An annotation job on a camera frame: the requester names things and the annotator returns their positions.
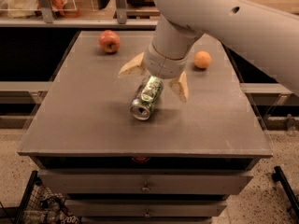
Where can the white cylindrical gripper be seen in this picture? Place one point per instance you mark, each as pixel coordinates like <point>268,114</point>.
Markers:
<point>163,65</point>

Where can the green soda can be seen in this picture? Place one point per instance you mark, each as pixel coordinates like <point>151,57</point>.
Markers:
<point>143,103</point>

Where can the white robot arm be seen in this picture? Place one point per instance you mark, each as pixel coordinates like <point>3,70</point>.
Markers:
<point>266,37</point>

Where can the orange fruit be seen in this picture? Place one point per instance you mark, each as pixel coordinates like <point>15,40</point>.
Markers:
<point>202,60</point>

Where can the red apple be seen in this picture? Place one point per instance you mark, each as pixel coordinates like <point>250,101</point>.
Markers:
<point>109,41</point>

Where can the grey drawer cabinet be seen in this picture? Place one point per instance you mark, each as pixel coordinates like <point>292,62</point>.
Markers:
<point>85,123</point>

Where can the upper grey drawer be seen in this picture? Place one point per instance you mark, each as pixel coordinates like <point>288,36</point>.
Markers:
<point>203,182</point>

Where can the grey drawer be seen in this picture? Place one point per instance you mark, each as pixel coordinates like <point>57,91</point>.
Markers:
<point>145,208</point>
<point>203,182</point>

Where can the lower grey drawer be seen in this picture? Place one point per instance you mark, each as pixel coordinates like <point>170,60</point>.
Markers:
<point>145,208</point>

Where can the black metal stand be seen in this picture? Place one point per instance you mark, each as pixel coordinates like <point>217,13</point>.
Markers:
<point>278,176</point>

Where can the clear plastic box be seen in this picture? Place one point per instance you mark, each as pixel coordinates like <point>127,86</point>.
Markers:
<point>30,8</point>

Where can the grey shelf rail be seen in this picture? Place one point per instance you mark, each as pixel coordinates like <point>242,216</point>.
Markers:
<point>78,23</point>

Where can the black wire basket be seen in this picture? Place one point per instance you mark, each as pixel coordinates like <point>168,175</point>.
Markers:
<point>40,205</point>

